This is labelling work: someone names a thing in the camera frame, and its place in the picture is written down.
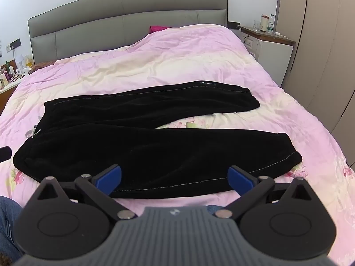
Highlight black pants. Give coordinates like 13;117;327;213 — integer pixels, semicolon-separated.
13;80;303;199

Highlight black wall switch panel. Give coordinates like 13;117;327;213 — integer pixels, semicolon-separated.
6;38;22;51

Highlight brown cloth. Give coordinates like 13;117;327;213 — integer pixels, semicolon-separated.
33;60;57;70

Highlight grey upholstered bed headboard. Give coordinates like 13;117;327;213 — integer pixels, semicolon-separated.
28;0;229;66

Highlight cluttered wooden nightstand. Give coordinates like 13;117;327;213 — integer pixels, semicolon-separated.
0;58;34;114

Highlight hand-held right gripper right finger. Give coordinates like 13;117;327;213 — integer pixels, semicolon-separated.
215;165;314;220

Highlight pink floral quilt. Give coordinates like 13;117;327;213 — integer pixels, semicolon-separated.
0;24;355;255

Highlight person's jeans leg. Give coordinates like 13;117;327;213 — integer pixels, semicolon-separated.
0;195;25;261

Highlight cluster of cosmetic bottles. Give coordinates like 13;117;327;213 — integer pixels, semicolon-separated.
0;54;34;88

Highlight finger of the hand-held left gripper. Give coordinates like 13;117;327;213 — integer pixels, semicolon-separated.
0;146;12;162

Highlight beige wardrobe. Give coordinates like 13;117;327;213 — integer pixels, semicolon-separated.
277;0;355;169

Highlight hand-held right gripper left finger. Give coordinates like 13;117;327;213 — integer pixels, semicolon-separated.
37;164;137;220

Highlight white nightstand with wooden top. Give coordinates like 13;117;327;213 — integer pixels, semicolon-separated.
238;25;296;87

